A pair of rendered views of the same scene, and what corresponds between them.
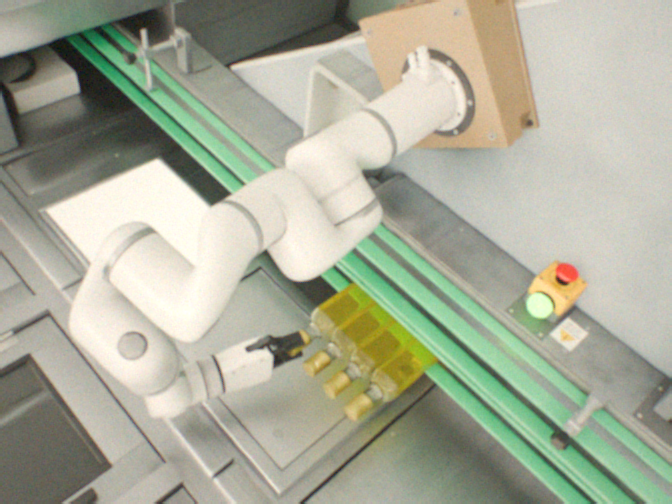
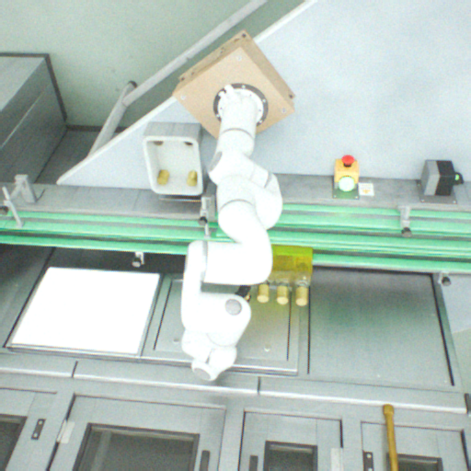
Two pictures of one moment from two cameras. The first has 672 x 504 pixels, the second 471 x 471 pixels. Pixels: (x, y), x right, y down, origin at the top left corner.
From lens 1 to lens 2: 58 cm
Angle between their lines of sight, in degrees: 21
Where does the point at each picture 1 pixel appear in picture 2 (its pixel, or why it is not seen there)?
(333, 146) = (235, 153)
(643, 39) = (330, 25)
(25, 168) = not seen: outside the picture
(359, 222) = (272, 182)
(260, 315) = not seen: hidden behind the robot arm
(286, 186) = (241, 180)
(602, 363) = (389, 191)
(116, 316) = (212, 299)
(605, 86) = (322, 56)
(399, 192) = not seen: hidden behind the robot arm
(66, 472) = (178, 457)
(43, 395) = (121, 435)
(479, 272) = (304, 189)
